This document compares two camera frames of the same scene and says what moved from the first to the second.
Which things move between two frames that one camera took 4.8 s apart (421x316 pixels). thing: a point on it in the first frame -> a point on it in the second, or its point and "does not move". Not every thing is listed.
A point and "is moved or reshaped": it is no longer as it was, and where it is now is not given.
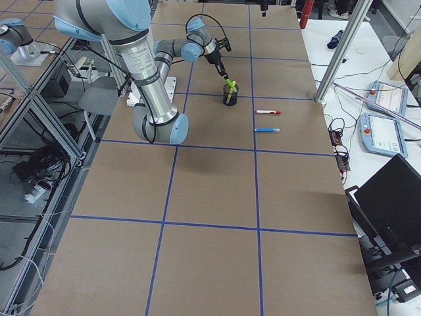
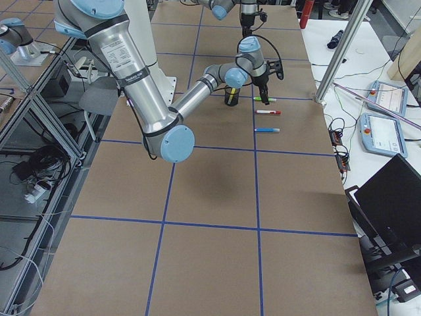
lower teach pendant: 382,135 does not move
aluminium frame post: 361,10 does not move
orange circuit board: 335,136 does not move
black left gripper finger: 264,7 -> 247,21
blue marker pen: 266,130 does not move
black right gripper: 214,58 -> 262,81
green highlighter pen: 230,84 is moved or reshaped
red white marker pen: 268,112 does not move
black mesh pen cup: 229,99 does not move
